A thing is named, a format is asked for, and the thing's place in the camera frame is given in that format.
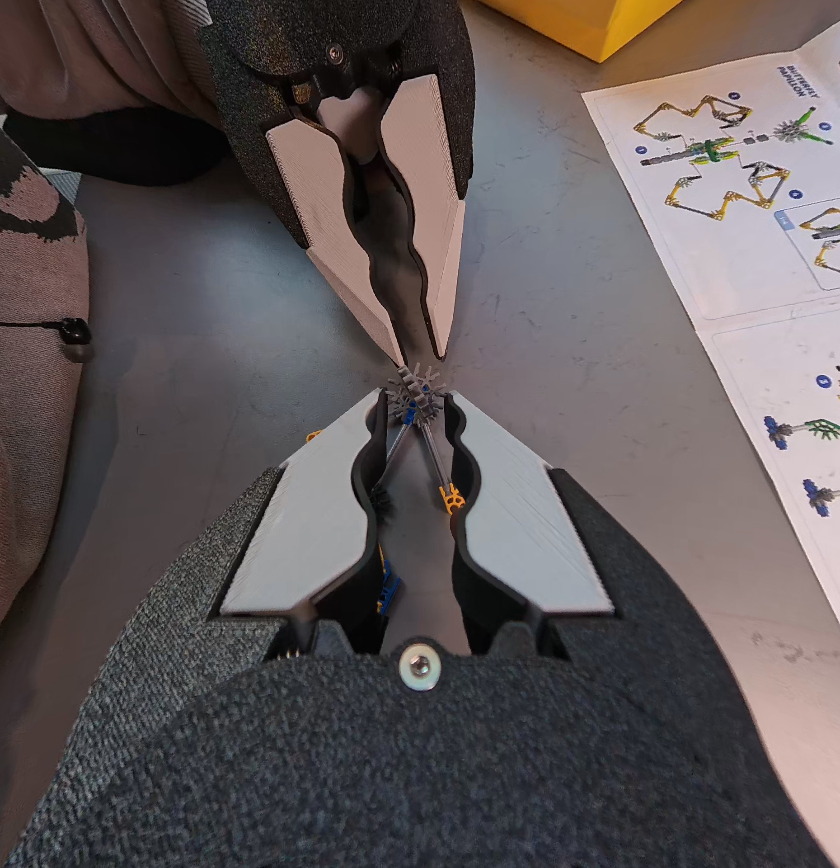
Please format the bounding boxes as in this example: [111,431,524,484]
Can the yellow plastic bin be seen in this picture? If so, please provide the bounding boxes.
[477,0,685,63]

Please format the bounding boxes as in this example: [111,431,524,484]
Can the person's torso in beige sweater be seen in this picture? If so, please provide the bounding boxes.
[0,115,90,652]

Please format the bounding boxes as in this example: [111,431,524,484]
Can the grey connector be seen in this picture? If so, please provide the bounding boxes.
[386,361,451,401]

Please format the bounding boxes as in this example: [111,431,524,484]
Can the multicolour rod and connector assembly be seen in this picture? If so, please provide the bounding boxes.
[305,383,468,614]

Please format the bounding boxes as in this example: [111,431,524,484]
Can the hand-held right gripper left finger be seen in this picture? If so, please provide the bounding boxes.
[218,387,391,653]

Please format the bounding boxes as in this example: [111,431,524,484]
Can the black drawstring with toggle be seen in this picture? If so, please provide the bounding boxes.
[0,317,94,348]

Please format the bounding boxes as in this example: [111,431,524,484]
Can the white toy instruction sheet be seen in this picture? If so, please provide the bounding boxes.
[581,14,840,652]

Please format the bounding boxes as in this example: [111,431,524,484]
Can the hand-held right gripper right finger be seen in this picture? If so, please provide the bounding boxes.
[441,391,615,653]

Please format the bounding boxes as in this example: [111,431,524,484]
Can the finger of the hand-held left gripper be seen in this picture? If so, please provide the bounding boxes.
[266,115,408,366]
[381,72,466,360]

